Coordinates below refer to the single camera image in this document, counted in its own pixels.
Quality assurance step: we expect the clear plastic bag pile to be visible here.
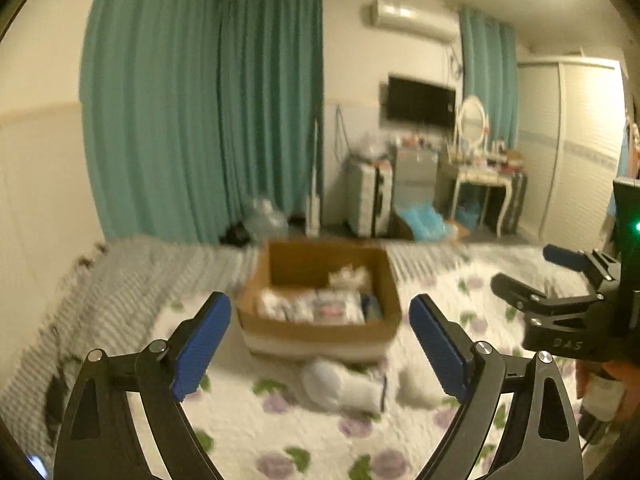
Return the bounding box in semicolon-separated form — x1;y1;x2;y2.
354;131;390;162

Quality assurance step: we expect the floral tissue pack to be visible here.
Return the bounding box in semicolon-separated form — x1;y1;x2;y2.
256;289;366;325

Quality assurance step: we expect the white air conditioner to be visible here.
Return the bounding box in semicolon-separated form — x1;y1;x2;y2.
371;0;459;44

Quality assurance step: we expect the teal window curtain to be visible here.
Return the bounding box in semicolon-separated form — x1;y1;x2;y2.
79;0;323;243

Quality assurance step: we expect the beige cloth bundle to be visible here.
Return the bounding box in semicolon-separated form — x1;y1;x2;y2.
329;266;372;292

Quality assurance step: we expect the black wall television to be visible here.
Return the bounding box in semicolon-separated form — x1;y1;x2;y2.
386;76;456;129

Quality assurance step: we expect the white upright mop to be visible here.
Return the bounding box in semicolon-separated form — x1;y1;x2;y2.
305;118;321;238

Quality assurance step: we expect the teal curtain right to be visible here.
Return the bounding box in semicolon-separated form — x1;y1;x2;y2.
459;6;518;148

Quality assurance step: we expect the white suitcase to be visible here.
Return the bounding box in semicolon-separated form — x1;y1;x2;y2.
346;159;394;238

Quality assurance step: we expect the brown cardboard box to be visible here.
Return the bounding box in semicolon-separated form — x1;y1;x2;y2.
236;238;402;363

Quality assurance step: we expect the light blue white sock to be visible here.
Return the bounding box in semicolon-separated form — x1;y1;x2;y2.
300;359;387;414

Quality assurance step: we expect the clear water jug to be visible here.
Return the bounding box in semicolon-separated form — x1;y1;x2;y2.
243;196;288;243

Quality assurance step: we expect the white fluffy plush toy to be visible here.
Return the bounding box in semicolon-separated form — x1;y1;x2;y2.
394;356;446;411

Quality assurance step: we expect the white dressing table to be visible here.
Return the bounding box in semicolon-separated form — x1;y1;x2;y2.
434;154;528;237

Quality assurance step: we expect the black cable on bed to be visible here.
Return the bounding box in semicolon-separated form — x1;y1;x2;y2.
43;353;84;446

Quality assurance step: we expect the grey checkered bedsheet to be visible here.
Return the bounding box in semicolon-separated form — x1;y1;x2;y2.
1;238;581;466

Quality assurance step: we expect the blue white plastic packet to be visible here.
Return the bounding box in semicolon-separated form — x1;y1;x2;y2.
360;294;384;323

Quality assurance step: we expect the white oval vanity mirror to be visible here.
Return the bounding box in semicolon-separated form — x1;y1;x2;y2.
454;96;488;154

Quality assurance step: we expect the white louvered wardrobe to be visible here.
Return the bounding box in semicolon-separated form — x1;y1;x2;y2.
515;56;625;252

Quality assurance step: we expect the floral white quilt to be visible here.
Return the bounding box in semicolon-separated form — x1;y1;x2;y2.
144;259;601;480

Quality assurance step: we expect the grey mini fridge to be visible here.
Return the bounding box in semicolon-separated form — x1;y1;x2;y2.
393;146;438;212

